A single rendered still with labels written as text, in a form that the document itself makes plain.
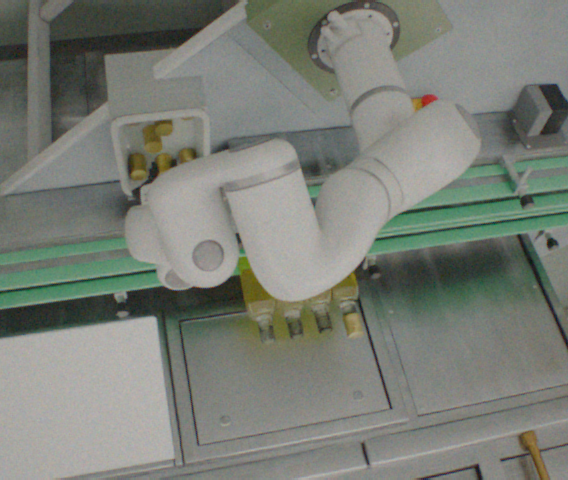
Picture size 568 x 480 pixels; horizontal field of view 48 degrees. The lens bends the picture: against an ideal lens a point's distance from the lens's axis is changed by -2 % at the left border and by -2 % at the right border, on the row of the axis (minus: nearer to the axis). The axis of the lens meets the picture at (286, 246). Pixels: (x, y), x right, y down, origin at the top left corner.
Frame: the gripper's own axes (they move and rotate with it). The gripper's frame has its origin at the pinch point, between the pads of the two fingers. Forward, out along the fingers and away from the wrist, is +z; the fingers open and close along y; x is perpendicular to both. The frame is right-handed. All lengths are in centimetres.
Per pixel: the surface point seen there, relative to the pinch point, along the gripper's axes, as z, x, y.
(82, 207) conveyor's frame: 5.8, -10.2, -17.9
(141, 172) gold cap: 3.1, -1.5, -4.7
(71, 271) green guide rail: -7.1, -15.4, -21.2
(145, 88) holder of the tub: 2.7, 17.0, -1.3
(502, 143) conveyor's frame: 1, -4, 72
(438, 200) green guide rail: -10, -9, 53
